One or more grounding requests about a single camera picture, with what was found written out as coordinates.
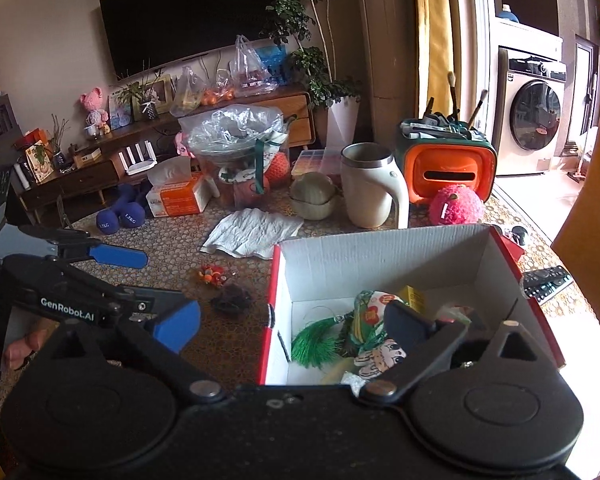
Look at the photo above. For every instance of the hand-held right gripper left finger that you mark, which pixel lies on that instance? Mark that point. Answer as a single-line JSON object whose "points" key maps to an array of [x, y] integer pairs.
{"points": [[177, 327]]}

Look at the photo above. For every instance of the white and red cardboard box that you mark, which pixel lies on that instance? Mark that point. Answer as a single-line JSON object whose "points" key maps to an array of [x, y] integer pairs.
{"points": [[380, 260]]}

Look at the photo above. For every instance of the yellow wooden chair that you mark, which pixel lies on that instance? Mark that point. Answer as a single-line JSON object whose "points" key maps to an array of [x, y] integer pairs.
{"points": [[592, 160]]}

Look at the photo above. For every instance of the purple dumbbell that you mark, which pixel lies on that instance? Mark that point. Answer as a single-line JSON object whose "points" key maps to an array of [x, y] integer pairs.
{"points": [[131, 214], [106, 221]]}

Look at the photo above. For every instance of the small framed picture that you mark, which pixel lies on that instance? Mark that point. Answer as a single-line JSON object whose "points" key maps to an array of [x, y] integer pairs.
{"points": [[120, 110]]}

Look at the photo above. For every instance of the printed cloth pouch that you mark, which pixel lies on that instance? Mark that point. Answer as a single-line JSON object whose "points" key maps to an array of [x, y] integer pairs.
{"points": [[372, 317]]}

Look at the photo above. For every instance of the yellow curtain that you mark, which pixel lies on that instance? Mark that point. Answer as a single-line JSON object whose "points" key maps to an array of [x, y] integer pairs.
{"points": [[435, 35]]}

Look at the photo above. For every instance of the pink plush ball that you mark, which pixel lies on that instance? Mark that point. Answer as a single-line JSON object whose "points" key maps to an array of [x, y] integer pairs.
{"points": [[455, 205]]}

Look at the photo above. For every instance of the small dark pouch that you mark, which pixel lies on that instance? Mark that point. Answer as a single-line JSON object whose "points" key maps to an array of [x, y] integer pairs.
{"points": [[232, 300]]}

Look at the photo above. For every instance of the white towel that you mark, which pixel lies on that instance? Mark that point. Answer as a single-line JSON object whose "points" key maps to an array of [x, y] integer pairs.
{"points": [[252, 232]]}

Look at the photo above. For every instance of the small black gadget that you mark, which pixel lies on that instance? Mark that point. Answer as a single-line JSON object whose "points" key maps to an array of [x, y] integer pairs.
{"points": [[515, 235]]}

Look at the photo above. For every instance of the clear bead organizer box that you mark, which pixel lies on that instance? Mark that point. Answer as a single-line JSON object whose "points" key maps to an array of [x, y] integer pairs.
{"points": [[315, 162]]}

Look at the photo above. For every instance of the pink plush bear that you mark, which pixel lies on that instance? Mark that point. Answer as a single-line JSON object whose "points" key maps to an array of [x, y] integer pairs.
{"points": [[94, 110]]}

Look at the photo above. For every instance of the clear plastic bag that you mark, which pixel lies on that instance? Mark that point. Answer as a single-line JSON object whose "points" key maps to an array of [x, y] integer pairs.
{"points": [[250, 67]]}

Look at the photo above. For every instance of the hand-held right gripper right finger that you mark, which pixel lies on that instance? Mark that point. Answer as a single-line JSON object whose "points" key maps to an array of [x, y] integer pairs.
{"points": [[405, 322]]}

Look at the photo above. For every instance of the bag of oranges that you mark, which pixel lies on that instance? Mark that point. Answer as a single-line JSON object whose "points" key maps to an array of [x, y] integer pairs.
{"points": [[217, 92]]}

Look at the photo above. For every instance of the wooden television cabinet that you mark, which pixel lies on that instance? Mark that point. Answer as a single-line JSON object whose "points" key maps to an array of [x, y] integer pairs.
{"points": [[95, 175]]}

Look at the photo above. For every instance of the white mug with steel rim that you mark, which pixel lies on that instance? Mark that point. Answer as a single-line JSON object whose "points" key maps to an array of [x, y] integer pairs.
{"points": [[367, 185]]}

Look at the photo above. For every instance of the remote control with green buttons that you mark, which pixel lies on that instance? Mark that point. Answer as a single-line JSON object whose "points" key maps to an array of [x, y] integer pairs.
{"points": [[550, 291]]}

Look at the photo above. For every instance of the yellow packet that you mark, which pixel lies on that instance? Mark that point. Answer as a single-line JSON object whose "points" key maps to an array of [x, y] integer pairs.
{"points": [[414, 300]]}

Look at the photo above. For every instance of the small wooden box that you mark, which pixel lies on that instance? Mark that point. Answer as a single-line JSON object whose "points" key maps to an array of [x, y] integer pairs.
{"points": [[87, 156]]}

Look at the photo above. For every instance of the green tassel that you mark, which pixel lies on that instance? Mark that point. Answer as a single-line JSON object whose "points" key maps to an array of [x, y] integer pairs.
{"points": [[315, 342]]}

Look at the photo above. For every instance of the green potted tree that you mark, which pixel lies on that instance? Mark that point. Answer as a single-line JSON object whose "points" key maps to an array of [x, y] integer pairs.
{"points": [[310, 35]]}

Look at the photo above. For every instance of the orange and green desk organizer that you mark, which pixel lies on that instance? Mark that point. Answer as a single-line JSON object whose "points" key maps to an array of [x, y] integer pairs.
{"points": [[447, 170]]}

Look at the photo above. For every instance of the white router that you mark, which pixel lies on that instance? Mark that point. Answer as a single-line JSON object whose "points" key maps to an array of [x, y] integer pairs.
{"points": [[137, 160]]}

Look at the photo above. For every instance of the beige bowl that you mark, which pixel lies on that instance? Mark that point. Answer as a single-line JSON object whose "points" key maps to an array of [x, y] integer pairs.
{"points": [[315, 211], [312, 187]]}

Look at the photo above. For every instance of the person's left hand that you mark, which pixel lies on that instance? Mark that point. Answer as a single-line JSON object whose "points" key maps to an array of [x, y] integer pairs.
{"points": [[25, 350]]}

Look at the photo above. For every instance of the crumpled clear plastic cover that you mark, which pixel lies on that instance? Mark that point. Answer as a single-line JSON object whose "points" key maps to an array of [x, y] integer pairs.
{"points": [[230, 127]]}

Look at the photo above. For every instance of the vase with twigs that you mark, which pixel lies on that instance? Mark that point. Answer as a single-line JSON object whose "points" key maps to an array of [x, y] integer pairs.
{"points": [[60, 152]]}

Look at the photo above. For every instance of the brown patterned tablecloth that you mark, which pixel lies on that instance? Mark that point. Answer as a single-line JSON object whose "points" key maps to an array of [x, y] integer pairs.
{"points": [[180, 270]]}

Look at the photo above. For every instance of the white washing machine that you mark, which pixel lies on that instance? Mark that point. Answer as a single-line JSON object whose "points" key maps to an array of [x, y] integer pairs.
{"points": [[530, 110]]}

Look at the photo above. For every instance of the orange knitted ball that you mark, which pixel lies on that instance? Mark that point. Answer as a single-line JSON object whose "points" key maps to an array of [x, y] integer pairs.
{"points": [[276, 170]]}

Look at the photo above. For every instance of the orange and white tissue box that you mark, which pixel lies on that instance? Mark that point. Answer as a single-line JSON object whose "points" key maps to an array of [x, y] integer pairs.
{"points": [[177, 195]]}

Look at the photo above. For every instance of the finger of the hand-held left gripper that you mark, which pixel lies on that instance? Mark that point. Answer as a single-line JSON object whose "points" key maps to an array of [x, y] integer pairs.
{"points": [[167, 299], [120, 258]]}

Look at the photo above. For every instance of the green photo frame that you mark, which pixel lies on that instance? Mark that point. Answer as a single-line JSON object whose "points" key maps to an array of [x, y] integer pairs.
{"points": [[152, 97]]}

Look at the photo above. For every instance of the blue detergent bottle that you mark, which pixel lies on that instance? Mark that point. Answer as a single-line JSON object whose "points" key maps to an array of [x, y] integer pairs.
{"points": [[509, 14]]}

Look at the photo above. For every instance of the black television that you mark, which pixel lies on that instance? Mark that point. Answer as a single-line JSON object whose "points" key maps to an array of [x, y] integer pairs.
{"points": [[190, 15]]}

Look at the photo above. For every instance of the yellowish plastic bag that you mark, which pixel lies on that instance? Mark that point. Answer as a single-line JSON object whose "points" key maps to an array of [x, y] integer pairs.
{"points": [[187, 92]]}

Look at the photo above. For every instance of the illustrated book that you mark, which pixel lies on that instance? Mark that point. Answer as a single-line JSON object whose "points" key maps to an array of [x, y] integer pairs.
{"points": [[40, 162]]}

